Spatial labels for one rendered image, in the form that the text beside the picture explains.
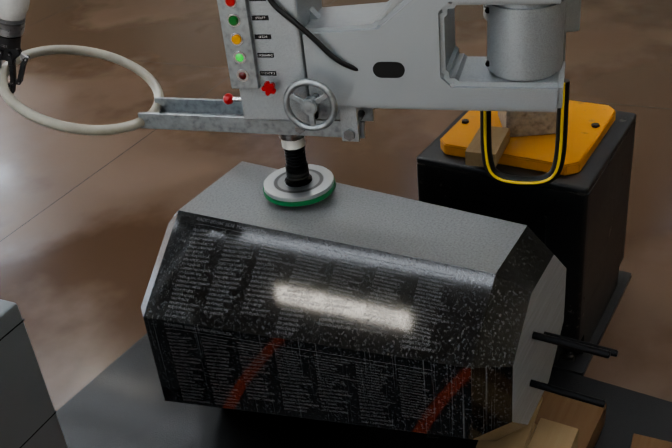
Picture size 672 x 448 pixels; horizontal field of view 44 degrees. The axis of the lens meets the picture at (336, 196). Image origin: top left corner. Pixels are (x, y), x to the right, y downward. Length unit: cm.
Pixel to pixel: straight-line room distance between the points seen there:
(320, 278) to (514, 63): 77
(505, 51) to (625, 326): 152
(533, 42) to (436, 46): 24
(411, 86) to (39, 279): 234
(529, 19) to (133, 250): 249
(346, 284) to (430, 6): 76
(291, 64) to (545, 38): 65
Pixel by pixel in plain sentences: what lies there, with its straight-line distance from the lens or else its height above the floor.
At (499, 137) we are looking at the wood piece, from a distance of 282.
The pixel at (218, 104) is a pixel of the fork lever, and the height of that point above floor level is 110.
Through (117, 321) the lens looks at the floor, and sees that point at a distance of 363.
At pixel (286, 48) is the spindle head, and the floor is 134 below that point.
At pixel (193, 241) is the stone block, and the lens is 254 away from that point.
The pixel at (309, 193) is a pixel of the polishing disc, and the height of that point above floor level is 88.
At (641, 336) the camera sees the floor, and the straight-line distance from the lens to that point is 333.
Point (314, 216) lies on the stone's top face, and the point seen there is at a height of 83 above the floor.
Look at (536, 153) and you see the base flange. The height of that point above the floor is 78.
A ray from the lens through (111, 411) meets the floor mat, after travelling 319.
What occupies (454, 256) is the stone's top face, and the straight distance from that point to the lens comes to 223.
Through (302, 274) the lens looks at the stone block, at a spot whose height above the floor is 75.
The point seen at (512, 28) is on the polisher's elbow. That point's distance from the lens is 211.
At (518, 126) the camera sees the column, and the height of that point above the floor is 82.
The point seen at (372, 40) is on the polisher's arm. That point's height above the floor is 136.
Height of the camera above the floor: 209
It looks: 30 degrees down
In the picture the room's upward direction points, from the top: 6 degrees counter-clockwise
